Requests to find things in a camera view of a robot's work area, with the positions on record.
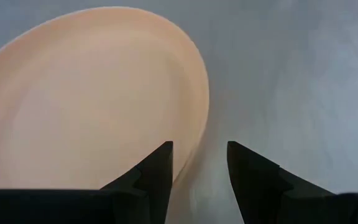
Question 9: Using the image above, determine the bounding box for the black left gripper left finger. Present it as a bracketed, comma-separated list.
[0, 141, 174, 224]

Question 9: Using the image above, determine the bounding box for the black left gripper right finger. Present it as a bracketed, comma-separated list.
[226, 140, 358, 224]

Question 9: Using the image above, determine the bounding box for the orange translucent plastic plate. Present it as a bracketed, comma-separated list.
[0, 6, 211, 200]

